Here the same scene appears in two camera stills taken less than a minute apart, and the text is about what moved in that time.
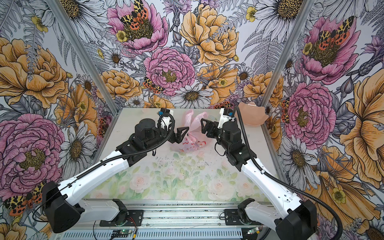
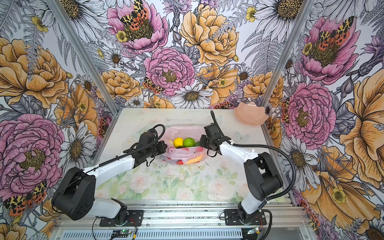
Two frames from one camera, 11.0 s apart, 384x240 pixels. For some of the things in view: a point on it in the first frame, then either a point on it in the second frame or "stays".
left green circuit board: x=124 y=232 stays
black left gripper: x=172 y=138 to x=162 y=146
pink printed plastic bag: x=196 y=139 to x=183 y=156
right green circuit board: x=252 y=231 stays
